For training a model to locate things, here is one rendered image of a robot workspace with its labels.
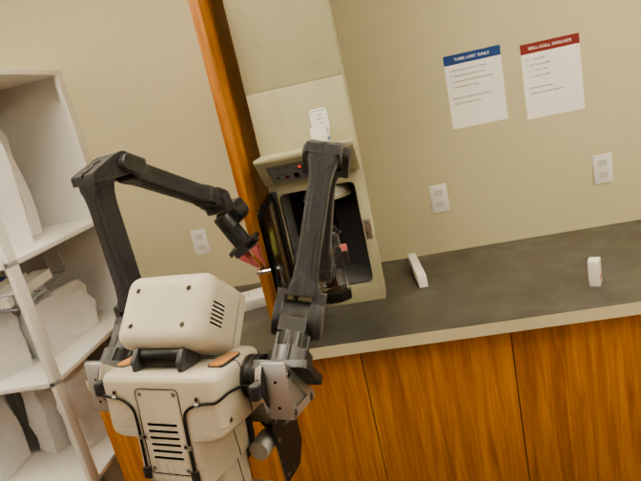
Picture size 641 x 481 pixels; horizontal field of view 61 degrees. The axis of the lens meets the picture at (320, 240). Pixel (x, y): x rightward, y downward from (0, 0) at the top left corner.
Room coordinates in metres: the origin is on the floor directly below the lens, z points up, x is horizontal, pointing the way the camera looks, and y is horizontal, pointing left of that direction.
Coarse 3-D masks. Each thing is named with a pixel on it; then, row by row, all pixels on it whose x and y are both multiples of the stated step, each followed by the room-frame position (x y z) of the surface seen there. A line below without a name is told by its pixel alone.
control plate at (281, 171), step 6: (300, 162) 1.71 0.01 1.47; (270, 168) 1.72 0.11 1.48; (276, 168) 1.72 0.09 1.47; (282, 168) 1.72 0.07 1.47; (288, 168) 1.72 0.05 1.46; (294, 168) 1.73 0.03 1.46; (300, 168) 1.73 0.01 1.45; (270, 174) 1.74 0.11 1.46; (276, 174) 1.74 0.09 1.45; (282, 174) 1.75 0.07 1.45; (288, 174) 1.75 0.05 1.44; (300, 174) 1.75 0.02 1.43; (306, 174) 1.75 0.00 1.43; (276, 180) 1.77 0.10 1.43; (282, 180) 1.77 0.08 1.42; (288, 180) 1.77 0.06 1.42
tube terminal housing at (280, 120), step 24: (264, 96) 1.81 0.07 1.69; (288, 96) 1.80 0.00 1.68; (312, 96) 1.78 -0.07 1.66; (336, 96) 1.77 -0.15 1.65; (264, 120) 1.81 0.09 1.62; (288, 120) 1.80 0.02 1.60; (336, 120) 1.77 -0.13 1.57; (264, 144) 1.82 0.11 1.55; (288, 144) 1.80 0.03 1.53; (360, 168) 1.77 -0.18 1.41; (288, 192) 1.81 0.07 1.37; (360, 192) 1.77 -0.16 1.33; (288, 240) 1.82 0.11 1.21; (360, 288) 1.78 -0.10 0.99; (384, 288) 1.80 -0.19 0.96
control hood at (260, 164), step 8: (344, 144) 1.66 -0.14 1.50; (352, 144) 1.66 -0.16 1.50; (288, 152) 1.75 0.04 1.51; (296, 152) 1.70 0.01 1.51; (352, 152) 1.68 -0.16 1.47; (256, 160) 1.71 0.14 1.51; (264, 160) 1.70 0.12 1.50; (272, 160) 1.70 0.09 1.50; (280, 160) 1.70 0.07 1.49; (288, 160) 1.70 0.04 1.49; (296, 160) 1.70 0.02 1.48; (352, 160) 1.71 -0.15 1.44; (256, 168) 1.72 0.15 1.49; (264, 168) 1.72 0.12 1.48; (352, 168) 1.74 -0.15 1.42; (264, 176) 1.75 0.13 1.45; (272, 184) 1.79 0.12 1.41
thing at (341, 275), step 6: (336, 240) 1.64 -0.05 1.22; (336, 246) 1.63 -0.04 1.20; (336, 270) 1.62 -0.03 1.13; (342, 270) 1.63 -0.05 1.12; (336, 276) 1.61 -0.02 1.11; (342, 276) 1.62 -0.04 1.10; (324, 282) 1.62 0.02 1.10; (336, 282) 1.61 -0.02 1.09; (342, 282) 1.62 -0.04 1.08; (348, 282) 1.64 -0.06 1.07; (324, 288) 1.62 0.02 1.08; (330, 288) 1.61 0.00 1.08; (336, 288) 1.61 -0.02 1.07; (342, 288) 1.61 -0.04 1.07; (348, 288) 1.63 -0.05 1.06; (330, 294) 1.61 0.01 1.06
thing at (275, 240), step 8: (264, 200) 1.65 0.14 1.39; (272, 208) 1.74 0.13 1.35; (264, 216) 1.57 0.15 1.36; (272, 216) 1.70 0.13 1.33; (272, 224) 1.66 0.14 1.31; (272, 232) 1.63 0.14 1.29; (264, 240) 1.50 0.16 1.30; (272, 240) 1.59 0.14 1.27; (280, 240) 1.75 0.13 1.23; (272, 248) 1.56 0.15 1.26; (280, 248) 1.72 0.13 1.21; (280, 256) 1.68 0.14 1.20; (272, 272) 1.50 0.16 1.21; (288, 272) 1.75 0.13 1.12; (280, 280) 1.58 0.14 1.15; (288, 280) 1.71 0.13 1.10; (288, 296) 1.64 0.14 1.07
